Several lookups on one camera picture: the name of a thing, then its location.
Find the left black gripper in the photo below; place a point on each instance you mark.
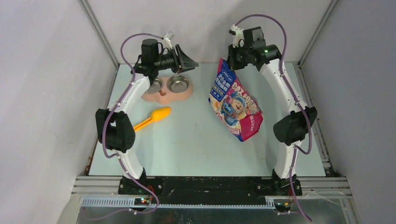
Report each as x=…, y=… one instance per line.
x=187, y=63

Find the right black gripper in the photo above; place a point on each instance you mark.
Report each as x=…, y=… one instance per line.
x=233, y=65

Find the pink double pet bowl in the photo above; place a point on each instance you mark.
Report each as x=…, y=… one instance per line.
x=165, y=90

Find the colourful cat food bag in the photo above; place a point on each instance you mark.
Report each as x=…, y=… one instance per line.
x=236, y=108

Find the yellow plastic scoop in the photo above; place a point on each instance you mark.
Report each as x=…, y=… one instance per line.
x=156, y=116

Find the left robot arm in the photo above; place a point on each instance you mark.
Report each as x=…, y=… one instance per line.
x=115, y=130

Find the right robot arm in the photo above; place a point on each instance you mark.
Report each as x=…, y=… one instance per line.
x=249, y=47

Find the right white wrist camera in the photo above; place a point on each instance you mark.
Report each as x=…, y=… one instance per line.
x=238, y=36

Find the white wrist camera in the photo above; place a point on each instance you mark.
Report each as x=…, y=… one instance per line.
x=167, y=40
x=238, y=36

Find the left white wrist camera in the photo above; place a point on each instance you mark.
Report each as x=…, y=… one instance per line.
x=167, y=40

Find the left aluminium frame post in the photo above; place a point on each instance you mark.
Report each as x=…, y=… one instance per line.
x=93, y=20

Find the aluminium frame post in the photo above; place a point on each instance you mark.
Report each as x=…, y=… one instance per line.
x=318, y=30
x=93, y=20

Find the right aluminium frame post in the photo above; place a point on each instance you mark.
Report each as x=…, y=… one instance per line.
x=318, y=30

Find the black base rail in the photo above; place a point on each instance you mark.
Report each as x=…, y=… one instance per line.
x=215, y=189

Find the white cable duct strip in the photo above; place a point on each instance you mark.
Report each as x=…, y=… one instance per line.
x=138, y=202

